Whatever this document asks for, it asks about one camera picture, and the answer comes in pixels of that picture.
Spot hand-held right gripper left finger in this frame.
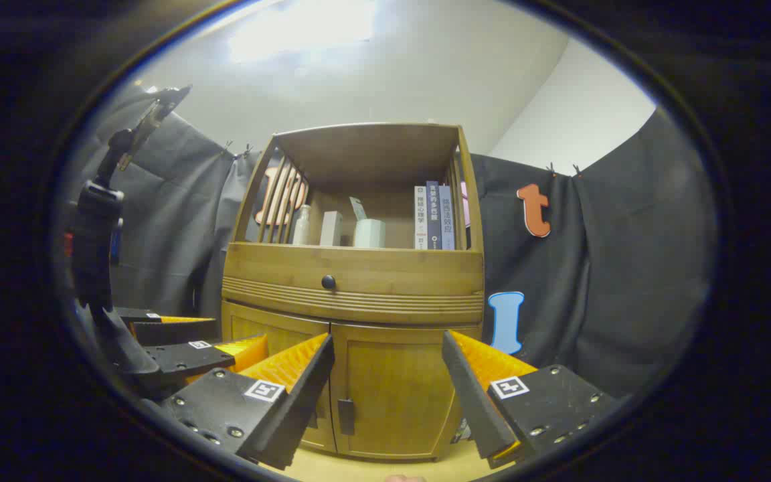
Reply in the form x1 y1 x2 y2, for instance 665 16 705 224
161 333 336 471

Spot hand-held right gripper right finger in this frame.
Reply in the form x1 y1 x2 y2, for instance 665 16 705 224
442 330 620 469

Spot wooden shoe cabinet door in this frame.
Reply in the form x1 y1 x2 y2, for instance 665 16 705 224
223 301 338 453
330 323 483 461

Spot wooden double-door shoe cabinet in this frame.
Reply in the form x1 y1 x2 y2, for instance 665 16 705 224
222 122 487 463

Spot white pump bottle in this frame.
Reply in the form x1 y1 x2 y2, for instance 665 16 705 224
292 204 311 246

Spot white upright box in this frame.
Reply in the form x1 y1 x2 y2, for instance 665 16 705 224
319 211 343 247

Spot white mug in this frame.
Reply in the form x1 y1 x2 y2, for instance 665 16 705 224
353 219 386 249

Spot white book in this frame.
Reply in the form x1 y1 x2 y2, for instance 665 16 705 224
414 185 428 250

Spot black backdrop cloth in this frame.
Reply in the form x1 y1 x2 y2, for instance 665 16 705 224
68 87 717 402

